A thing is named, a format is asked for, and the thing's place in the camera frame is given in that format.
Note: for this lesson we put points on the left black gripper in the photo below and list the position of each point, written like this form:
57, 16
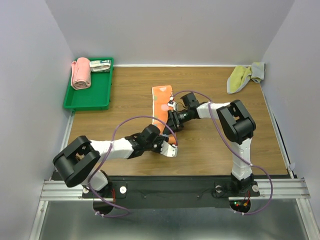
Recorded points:
160, 139

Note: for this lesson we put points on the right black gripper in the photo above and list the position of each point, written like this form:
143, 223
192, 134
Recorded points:
173, 124

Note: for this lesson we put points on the orange polka dot towel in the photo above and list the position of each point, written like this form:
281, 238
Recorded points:
161, 95

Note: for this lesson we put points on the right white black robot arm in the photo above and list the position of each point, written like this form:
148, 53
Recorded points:
237, 132

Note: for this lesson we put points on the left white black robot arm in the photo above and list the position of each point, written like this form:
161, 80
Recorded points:
76, 163

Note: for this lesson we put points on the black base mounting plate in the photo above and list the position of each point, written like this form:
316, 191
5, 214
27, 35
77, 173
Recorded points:
161, 192

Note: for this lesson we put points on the green plastic tray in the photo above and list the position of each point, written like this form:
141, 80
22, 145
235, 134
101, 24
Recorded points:
97, 96

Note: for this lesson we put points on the yellow green towel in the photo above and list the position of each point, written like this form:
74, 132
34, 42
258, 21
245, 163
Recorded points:
238, 79

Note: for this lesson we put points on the rolled white blue towel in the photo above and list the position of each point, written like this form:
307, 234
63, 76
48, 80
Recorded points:
98, 66

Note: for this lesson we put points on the grey towel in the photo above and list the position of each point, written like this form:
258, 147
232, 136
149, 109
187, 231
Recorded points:
257, 71

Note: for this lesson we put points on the rolled pink towel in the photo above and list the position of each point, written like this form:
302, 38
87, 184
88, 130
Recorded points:
80, 74

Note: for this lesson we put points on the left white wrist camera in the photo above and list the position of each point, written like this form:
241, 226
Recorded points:
168, 150

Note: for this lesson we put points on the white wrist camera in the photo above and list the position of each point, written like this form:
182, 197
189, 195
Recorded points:
172, 105
168, 150

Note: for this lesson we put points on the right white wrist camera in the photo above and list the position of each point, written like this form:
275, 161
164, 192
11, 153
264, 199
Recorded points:
172, 105

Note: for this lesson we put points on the aluminium frame rail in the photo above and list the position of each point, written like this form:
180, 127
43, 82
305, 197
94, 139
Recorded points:
289, 188

